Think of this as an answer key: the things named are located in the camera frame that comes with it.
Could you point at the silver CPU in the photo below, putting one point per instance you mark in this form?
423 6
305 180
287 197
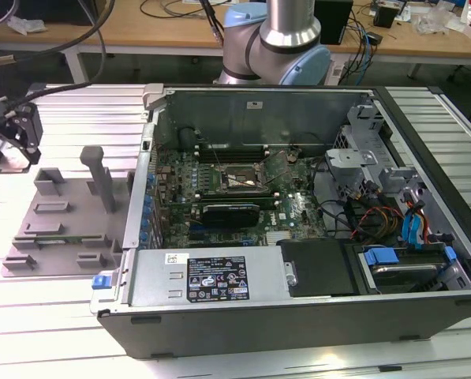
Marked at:
13 161

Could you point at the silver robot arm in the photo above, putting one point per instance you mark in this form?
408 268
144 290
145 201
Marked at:
290 31

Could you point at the CPU socket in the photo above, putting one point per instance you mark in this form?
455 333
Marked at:
239 173

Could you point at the crumpled white plastic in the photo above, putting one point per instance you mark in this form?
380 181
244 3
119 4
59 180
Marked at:
24 24

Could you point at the grey parts rack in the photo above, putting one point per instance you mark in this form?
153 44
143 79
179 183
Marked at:
61 252

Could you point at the large black box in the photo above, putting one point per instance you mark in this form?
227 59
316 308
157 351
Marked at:
42 10

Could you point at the blue card retainer clip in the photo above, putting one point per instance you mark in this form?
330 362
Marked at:
145 222
148 208
143 236
153 181

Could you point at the wooden desk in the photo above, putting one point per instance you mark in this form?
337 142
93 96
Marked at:
160 31

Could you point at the blue case release latch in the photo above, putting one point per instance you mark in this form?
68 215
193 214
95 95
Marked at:
100 282

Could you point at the grey power supply unit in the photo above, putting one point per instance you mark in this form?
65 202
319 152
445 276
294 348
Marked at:
160 276

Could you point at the black RAM slot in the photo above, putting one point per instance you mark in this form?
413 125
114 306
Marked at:
235 151
235 200
235 155
235 196
235 147
235 159
268 204
235 192

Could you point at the black graphics card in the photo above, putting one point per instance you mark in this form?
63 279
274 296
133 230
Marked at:
231 215

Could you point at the round coin cell battery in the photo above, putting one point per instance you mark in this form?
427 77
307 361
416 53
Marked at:
292 155

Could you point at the silver chipset heatsink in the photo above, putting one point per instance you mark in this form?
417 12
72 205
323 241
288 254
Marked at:
280 236

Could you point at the green motherboard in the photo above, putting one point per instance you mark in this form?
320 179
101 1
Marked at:
302 189

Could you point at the black grey PC case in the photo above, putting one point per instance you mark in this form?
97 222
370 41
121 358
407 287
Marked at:
259 335

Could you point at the grey metal drive cage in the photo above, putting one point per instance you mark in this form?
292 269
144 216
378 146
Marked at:
349 158

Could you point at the tall black box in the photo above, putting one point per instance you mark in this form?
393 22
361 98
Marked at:
337 19

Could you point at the small black adapter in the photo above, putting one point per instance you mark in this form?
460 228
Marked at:
374 38

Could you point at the blue disk carrier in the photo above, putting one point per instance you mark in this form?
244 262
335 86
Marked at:
381 256

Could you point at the small black box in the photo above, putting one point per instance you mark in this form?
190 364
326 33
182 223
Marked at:
384 16

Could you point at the hard disk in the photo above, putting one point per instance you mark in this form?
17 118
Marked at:
408 276

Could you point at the clear plastic bags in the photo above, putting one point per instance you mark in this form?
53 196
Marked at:
436 19

